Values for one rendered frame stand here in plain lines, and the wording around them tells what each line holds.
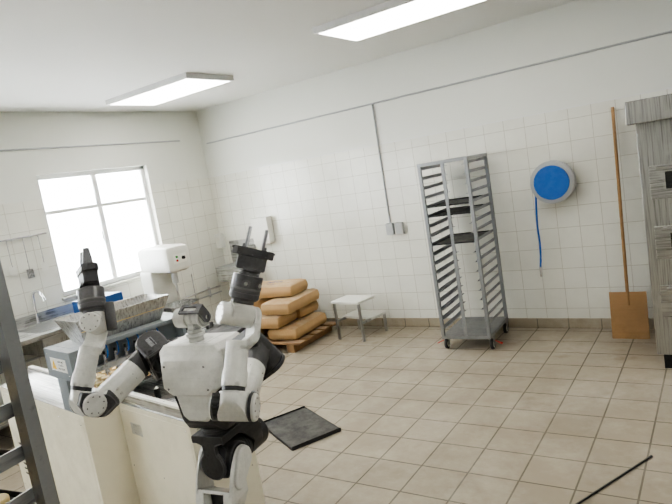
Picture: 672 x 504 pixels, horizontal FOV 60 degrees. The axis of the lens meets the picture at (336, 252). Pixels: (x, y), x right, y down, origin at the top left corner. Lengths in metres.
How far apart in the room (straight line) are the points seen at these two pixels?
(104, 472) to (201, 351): 1.68
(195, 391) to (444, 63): 4.88
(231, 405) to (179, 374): 0.39
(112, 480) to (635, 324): 4.36
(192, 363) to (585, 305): 4.70
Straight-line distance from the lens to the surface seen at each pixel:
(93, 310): 2.09
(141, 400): 3.22
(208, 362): 1.92
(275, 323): 6.53
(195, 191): 8.02
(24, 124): 6.84
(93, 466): 3.49
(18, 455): 1.35
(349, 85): 6.76
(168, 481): 3.26
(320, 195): 7.05
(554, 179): 5.77
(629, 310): 5.76
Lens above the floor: 1.84
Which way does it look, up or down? 7 degrees down
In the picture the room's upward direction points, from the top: 9 degrees counter-clockwise
